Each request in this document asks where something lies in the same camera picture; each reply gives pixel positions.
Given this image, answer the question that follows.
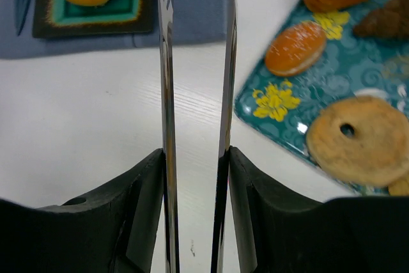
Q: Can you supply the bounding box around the green square plate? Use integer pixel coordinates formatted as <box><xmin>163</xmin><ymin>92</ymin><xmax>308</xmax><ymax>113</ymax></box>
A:
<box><xmin>32</xmin><ymin>0</ymin><xmax>156</xmax><ymax>39</ymax></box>

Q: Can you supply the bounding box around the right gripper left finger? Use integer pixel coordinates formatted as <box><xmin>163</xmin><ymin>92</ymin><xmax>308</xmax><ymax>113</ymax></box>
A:
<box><xmin>1</xmin><ymin>149</ymin><xmax>164</xmax><ymax>272</ymax></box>

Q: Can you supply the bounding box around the teal floral tray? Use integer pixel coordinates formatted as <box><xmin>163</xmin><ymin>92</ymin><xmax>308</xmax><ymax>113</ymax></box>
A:
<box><xmin>235</xmin><ymin>0</ymin><xmax>408</xmax><ymax>196</ymax></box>

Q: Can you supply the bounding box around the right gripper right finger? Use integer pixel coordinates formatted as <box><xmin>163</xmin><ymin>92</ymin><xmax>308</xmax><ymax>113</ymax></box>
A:
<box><xmin>229</xmin><ymin>147</ymin><xmax>408</xmax><ymax>272</ymax></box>

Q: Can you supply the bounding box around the pale plain donut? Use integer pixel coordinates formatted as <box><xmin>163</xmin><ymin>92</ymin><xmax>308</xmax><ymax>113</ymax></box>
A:
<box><xmin>306</xmin><ymin>95</ymin><xmax>408</xmax><ymax>187</ymax></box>

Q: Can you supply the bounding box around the blue cloth placemat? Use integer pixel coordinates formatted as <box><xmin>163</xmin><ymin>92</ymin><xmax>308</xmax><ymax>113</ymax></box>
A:
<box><xmin>1</xmin><ymin>0</ymin><xmax>227</xmax><ymax>59</ymax></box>

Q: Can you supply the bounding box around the brown chocolate croissant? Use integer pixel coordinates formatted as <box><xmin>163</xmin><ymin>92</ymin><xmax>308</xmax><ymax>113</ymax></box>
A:
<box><xmin>352</xmin><ymin>0</ymin><xmax>408</xmax><ymax>40</ymax></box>

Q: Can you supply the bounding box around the orange cream bun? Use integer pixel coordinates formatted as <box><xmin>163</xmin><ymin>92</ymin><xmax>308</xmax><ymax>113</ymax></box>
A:
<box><xmin>265</xmin><ymin>20</ymin><xmax>327</xmax><ymax>77</ymax></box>

